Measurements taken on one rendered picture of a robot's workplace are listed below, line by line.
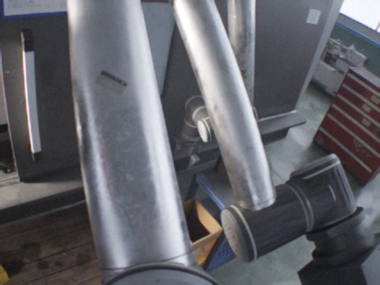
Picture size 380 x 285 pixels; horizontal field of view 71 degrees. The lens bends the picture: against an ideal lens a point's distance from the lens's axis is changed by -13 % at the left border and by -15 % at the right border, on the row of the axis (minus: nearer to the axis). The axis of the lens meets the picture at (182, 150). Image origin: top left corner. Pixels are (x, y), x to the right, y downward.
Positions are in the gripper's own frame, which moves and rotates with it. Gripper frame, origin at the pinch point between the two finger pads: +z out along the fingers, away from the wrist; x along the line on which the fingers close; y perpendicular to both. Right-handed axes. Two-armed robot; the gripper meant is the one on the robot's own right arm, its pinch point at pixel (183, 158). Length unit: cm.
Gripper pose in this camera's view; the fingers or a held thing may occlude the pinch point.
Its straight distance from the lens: 174.2
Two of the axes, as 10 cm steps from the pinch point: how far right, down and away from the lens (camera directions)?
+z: -2.1, 7.6, 6.2
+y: 8.1, -2.2, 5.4
